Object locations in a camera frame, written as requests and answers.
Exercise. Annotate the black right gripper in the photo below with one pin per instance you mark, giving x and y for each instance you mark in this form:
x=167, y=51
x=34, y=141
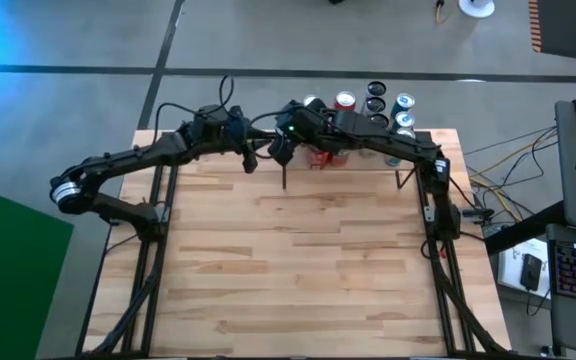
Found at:
x=303, y=122

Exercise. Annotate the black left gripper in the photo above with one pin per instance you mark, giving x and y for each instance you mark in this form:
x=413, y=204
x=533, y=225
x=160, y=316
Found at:
x=223, y=127

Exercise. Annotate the red Fanta strawberry can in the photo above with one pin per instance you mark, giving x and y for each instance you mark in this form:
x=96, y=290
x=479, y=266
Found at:
x=340, y=159

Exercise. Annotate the red soda can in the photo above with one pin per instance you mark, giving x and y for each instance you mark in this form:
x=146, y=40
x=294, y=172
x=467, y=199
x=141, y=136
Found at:
x=344, y=100

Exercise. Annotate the blue silver Red Bull can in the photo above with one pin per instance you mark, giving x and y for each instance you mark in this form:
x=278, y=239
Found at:
x=404, y=120
x=392, y=161
x=404, y=101

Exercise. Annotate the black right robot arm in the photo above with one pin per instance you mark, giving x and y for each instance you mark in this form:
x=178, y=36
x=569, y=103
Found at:
x=393, y=142

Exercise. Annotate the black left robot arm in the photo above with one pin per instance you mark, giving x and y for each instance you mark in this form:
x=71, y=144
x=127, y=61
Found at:
x=118, y=160

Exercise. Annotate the wooden shelf with black legs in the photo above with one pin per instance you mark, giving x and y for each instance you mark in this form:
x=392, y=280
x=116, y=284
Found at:
x=296, y=162

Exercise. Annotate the white round base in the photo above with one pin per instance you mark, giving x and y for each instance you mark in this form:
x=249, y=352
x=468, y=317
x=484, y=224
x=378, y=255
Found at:
x=475, y=7

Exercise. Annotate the black diagonal desk bar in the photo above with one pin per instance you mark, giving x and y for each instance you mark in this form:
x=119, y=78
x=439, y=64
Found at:
x=523, y=230

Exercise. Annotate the white paper sheet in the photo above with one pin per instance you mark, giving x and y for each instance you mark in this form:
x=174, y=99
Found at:
x=510, y=270

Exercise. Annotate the green floor mat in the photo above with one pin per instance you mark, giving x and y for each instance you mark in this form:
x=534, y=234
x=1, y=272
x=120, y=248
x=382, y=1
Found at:
x=8, y=280

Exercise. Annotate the black mat orange striped edges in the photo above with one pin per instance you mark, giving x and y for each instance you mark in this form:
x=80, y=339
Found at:
x=563, y=25

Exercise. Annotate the gray metal bracket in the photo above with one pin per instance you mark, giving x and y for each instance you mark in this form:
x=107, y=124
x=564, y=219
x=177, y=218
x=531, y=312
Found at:
x=429, y=213

